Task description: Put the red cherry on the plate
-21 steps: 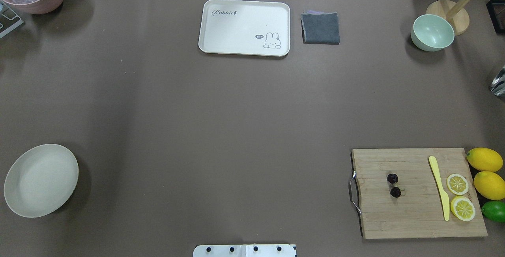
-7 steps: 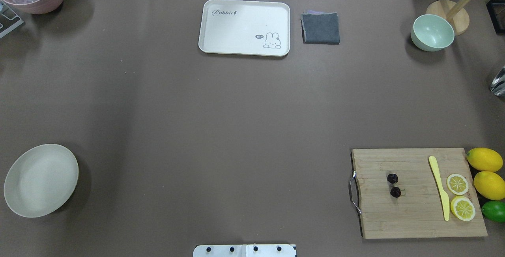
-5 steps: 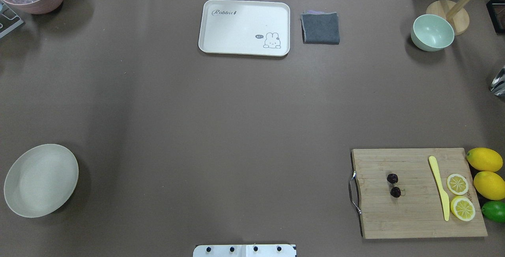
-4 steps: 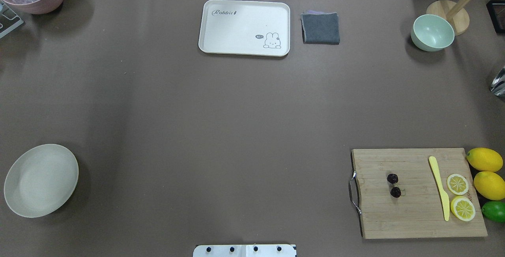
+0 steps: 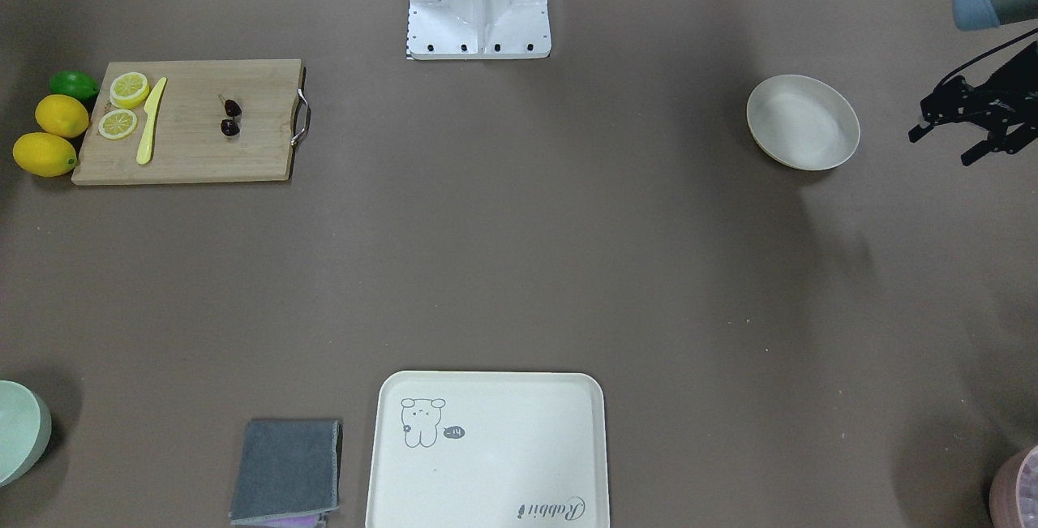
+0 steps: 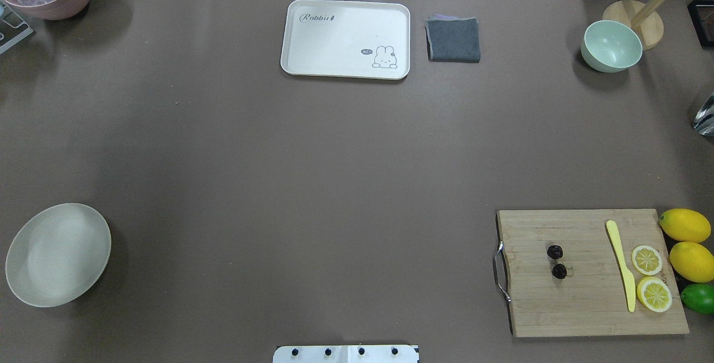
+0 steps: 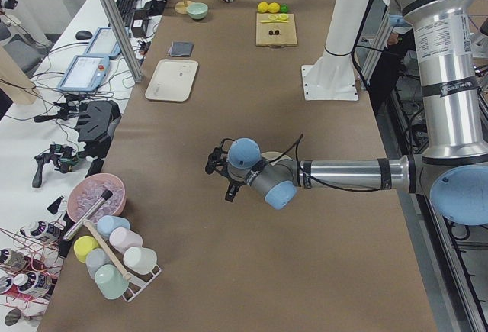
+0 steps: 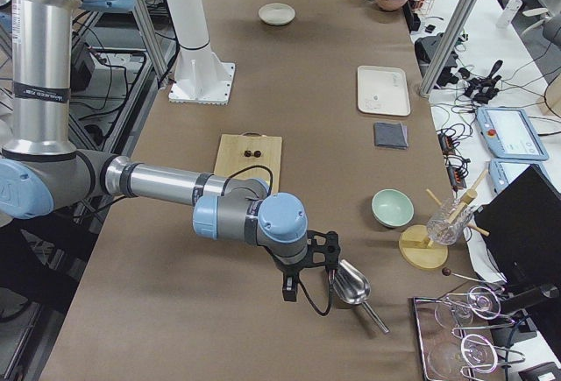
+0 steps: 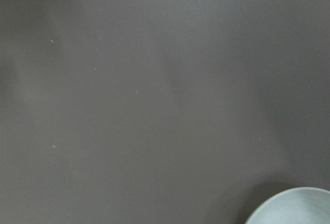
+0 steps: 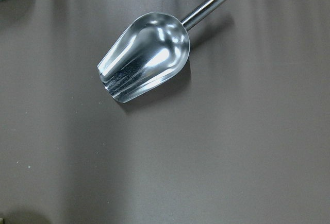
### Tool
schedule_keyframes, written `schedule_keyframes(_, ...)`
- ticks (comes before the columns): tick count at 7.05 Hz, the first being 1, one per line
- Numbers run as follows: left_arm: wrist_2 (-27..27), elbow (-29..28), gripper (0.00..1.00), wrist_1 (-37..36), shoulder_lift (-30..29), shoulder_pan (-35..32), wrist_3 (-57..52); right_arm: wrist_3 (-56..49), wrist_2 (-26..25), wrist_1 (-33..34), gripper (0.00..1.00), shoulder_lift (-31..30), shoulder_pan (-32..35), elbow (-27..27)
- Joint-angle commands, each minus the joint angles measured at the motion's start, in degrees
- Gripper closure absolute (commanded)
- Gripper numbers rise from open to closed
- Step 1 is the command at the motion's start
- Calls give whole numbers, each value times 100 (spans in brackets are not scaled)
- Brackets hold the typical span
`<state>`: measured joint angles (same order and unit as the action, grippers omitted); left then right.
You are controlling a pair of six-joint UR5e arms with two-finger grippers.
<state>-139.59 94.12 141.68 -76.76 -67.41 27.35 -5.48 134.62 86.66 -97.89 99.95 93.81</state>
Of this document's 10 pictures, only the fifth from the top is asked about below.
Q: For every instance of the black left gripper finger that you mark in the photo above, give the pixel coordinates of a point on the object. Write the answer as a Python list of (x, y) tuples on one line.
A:
[(951, 102), (1006, 140)]

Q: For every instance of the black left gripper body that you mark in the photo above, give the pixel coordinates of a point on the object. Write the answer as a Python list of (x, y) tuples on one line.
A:
[(999, 105)]

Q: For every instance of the beige plate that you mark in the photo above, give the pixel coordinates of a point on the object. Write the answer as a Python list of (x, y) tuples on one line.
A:
[(803, 123)]

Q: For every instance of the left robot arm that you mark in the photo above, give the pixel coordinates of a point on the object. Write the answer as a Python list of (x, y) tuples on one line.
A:
[(975, 15)]

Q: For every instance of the cream rabbit tray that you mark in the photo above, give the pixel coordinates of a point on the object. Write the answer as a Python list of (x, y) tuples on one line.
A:
[(489, 449)]

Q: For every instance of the pink bowl with ice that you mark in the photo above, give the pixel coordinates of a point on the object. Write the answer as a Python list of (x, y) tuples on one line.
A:
[(1013, 492)]

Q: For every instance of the grey folded cloth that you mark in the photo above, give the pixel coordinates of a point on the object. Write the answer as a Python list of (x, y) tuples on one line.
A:
[(287, 474)]

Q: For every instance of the bamboo cutting board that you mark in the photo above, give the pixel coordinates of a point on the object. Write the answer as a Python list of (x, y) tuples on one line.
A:
[(189, 146)]

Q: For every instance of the yellow plastic knife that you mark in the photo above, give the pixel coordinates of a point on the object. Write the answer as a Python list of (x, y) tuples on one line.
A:
[(152, 104)]

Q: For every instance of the lemon slice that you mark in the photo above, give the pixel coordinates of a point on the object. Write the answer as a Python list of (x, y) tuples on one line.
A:
[(129, 90), (119, 124)]

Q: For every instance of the green lime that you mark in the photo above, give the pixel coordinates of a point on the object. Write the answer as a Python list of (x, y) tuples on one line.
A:
[(74, 84)]

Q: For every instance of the yellow lemon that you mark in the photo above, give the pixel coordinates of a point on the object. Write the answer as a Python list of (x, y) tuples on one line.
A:
[(44, 154), (62, 115)]

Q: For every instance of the mint green bowl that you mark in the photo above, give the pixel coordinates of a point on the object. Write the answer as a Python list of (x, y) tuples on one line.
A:
[(26, 426)]

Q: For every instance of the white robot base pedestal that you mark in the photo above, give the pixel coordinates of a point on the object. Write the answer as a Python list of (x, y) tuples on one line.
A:
[(478, 30)]

